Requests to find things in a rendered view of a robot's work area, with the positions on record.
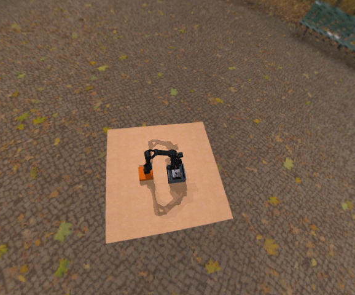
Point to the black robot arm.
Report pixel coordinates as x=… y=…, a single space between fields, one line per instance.
x=171 y=153

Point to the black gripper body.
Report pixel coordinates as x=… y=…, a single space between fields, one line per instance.
x=170 y=167

